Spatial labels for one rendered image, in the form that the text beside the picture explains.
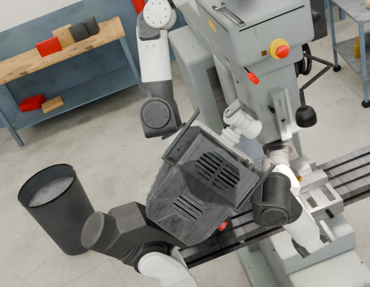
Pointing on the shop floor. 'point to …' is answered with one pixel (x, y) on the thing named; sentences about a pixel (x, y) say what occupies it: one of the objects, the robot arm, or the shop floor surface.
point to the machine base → (256, 268)
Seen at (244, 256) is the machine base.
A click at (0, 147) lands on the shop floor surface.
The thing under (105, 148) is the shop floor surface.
